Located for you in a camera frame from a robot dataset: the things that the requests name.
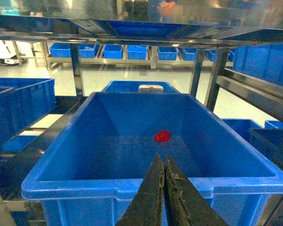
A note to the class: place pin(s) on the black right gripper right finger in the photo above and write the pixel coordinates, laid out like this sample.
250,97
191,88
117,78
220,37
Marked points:
183,203

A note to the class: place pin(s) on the blue bin left upper shelf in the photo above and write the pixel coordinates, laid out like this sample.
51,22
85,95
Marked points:
23,101

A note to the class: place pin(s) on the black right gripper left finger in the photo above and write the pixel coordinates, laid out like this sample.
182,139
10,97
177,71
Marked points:
146,207

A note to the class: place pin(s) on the red toy building block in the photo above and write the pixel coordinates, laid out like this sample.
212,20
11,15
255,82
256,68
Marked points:
162,136

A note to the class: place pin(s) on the blue bin shelf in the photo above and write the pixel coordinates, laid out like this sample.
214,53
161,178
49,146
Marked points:
92,170
23,101

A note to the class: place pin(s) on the blue bin right upper shelf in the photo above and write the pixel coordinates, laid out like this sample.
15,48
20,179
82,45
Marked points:
92,170

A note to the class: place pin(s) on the blue bin behind right bin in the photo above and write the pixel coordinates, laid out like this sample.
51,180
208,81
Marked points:
132,86

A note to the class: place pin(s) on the white cylindrical container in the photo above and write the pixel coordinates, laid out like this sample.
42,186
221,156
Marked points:
147,88

